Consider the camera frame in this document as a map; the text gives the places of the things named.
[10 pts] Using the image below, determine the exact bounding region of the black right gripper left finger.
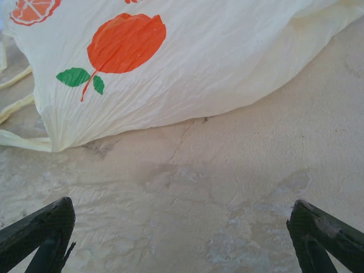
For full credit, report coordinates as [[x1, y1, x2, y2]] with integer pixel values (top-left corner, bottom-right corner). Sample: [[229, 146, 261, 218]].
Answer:
[[0, 196, 77, 273]]

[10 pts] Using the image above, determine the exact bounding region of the cream plastic bag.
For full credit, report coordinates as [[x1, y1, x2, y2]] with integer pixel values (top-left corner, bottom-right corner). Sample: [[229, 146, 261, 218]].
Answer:
[[0, 0, 364, 153]]

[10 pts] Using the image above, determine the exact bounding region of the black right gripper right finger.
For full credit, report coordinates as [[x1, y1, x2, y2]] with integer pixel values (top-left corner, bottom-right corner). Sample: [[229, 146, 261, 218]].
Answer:
[[286, 199, 364, 273]]

